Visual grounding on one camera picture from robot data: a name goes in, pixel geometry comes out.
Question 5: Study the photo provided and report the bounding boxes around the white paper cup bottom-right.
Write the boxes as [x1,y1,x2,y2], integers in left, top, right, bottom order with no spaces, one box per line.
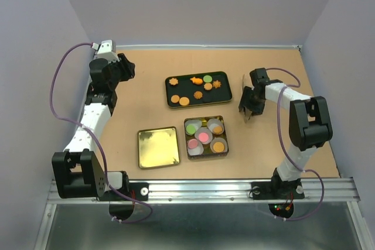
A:
[210,138,228,154]

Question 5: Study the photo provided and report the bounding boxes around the white paper cup top-left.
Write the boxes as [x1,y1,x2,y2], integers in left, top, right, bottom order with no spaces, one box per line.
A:
[184,119,202,136]

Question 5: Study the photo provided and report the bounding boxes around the black cookie tray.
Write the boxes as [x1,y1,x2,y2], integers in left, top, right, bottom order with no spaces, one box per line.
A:
[165,71,232,108]

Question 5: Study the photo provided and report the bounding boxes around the orange star cookie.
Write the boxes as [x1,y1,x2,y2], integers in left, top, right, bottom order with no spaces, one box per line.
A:
[212,80,221,89]

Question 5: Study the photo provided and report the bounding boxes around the orange swirl cookie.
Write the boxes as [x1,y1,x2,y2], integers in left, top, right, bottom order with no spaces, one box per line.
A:
[193,91,203,100]

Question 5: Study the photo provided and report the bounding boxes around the orange round cookie packed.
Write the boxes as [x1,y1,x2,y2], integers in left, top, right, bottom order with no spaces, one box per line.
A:
[212,126,223,135]

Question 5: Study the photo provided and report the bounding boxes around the white paper cup centre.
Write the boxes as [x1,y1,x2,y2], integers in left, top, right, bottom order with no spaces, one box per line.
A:
[194,127,213,145]

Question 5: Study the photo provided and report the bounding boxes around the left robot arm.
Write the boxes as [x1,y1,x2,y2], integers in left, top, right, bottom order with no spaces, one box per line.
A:
[52,53,135,198]

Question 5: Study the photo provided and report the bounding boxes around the white paper cup top-right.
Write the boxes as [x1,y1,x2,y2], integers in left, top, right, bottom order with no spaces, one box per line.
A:
[207,118,224,135]

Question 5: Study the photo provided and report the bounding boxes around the aluminium front rail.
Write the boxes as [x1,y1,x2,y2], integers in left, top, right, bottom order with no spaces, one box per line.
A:
[46,177,360,204]

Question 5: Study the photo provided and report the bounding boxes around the pink round cookie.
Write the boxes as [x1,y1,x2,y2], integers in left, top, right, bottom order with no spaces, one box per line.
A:
[198,132,209,143]

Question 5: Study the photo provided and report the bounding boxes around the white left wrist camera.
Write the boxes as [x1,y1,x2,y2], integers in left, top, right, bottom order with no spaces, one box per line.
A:
[91,40,119,63]

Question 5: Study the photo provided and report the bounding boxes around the green cookie lower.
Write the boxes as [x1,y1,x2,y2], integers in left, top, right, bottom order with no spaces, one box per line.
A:
[203,75,213,83]

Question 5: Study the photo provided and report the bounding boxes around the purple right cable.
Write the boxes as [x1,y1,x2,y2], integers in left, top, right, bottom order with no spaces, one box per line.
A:
[266,67,325,222]

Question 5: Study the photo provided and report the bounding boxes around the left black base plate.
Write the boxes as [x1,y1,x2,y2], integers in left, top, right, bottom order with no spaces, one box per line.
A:
[97,181,149,201]

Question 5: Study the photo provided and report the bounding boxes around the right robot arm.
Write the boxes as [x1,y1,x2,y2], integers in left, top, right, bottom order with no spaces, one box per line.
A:
[238,81,333,200]

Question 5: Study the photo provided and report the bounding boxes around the metal tongs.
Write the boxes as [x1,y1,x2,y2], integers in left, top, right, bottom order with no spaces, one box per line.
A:
[238,74,253,123]

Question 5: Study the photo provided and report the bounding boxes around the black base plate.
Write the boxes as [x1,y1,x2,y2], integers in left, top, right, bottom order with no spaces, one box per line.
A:
[97,181,149,201]
[251,179,305,200]

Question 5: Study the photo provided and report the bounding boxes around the orange flower cookie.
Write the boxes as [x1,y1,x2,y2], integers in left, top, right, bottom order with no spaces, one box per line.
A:
[169,77,179,86]

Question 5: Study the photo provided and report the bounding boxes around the orange bear cookie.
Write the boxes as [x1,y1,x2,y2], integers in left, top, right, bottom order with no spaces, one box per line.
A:
[190,77,203,85]

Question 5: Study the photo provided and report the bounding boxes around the orange round cookie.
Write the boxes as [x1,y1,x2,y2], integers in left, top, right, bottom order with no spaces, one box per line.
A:
[179,97,190,107]
[171,95,180,104]
[204,83,213,91]
[212,142,225,153]

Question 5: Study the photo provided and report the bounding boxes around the gold cookie tin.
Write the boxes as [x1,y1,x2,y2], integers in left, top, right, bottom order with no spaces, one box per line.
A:
[183,115,229,160]

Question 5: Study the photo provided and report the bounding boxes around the green round cookie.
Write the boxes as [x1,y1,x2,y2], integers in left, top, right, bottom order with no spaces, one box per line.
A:
[186,124,196,135]

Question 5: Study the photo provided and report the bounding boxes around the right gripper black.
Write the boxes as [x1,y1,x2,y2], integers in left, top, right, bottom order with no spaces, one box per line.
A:
[238,85,265,115]

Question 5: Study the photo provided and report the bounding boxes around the white paper cup bottom-left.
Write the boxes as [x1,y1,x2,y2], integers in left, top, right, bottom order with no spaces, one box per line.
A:
[187,139,204,156]

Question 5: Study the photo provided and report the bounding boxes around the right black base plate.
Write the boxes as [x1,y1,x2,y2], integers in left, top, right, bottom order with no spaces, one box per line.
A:
[251,179,305,200]

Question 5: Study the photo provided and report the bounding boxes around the gold tin lid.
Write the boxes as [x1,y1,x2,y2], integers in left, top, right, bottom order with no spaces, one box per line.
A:
[137,126,180,170]

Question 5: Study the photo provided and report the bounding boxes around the orange round cookie bottom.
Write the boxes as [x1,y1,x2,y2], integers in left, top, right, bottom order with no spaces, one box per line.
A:
[179,97,190,107]

